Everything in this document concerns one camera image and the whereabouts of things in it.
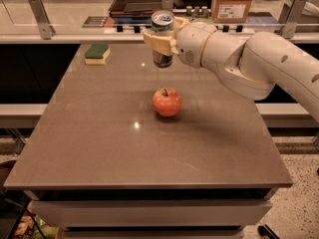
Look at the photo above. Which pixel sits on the green yellow sponge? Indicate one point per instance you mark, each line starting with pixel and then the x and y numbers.
pixel 97 54

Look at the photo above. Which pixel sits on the metal bracket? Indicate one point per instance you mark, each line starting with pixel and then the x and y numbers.
pixel 289 25
pixel 167 5
pixel 45 27

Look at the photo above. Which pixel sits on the red bull can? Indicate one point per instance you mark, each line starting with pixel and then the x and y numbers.
pixel 162 21

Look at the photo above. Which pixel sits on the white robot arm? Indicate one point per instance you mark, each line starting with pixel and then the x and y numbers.
pixel 250 68

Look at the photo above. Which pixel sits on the middle metal bracket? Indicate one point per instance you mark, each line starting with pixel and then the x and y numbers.
pixel 167 5

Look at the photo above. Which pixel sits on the left metal bracket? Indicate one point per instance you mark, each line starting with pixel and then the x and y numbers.
pixel 45 27

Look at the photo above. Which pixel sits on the cardboard box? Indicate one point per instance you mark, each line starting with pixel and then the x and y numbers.
pixel 230 11

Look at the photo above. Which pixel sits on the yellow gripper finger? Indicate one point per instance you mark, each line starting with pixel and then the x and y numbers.
pixel 179 22
pixel 161 42

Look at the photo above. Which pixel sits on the black orange tray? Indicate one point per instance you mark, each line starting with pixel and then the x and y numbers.
pixel 128 7

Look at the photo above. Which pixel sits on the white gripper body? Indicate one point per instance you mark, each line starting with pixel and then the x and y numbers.
pixel 189 44

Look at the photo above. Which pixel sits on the right metal bracket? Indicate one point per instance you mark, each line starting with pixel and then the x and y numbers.
pixel 289 25

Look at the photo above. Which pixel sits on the red apple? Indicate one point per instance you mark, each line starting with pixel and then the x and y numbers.
pixel 167 102

